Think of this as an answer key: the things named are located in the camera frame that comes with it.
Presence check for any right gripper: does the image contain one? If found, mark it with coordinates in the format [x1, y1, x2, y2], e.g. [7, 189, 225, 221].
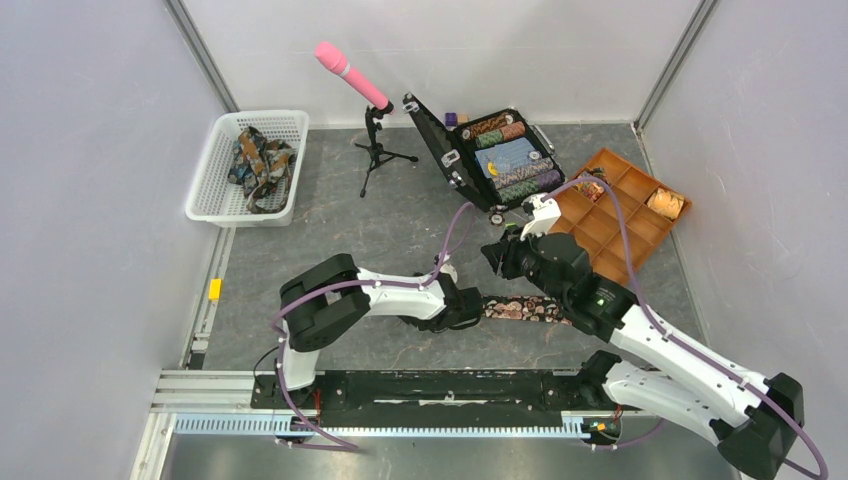
[480, 220, 568, 307]

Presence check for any black floral tie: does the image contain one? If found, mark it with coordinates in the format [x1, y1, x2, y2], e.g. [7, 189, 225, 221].
[482, 295, 572, 325]

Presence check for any white plastic basket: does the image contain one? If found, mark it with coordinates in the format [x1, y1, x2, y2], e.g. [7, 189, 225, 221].
[184, 109, 310, 228]

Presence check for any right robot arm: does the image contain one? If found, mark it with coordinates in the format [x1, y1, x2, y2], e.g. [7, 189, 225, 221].
[481, 230, 805, 479]

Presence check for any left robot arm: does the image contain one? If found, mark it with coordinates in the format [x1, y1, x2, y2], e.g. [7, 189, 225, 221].
[272, 253, 484, 408]

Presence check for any loose poker chip stack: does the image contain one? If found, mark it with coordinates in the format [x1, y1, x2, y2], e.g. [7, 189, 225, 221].
[488, 205, 507, 227]

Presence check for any rolled dark patterned tie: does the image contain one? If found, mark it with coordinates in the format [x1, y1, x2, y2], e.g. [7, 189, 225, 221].
[575, 167, 608, 202]

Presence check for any black poker chip case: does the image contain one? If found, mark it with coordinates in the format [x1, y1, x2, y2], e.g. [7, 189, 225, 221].
[403, 93, 565, 212]

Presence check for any rolled tan patterned tie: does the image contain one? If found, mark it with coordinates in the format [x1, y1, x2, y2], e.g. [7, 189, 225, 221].
[645, 187, 686, 221]

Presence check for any black tripod stand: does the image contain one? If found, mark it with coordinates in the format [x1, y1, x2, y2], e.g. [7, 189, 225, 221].
[354, 102, 419, 198]

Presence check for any dark blue patterned tie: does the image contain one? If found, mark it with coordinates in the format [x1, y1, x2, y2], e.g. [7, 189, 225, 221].
[227, 126, 297, 214]

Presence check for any yellow block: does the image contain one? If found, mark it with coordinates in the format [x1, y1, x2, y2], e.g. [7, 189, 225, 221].
[207, 278, 223, 301]

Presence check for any pink microphone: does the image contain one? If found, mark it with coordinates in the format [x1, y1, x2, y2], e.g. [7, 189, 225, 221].
[314, 42, 394, 114]

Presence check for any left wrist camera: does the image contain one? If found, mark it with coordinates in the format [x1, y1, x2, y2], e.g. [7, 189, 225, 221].
[439, 255, 458, 283]

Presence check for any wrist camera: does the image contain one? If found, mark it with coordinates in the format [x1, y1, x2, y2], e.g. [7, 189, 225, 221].
[439, 255, 458, 283]
[520, 193, 561, 240]

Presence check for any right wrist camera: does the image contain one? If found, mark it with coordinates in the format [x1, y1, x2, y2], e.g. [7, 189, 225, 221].
[520, 193, 561, 240]

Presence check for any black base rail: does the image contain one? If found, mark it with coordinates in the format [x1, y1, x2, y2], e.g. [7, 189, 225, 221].
[250, 370, 618, 429]

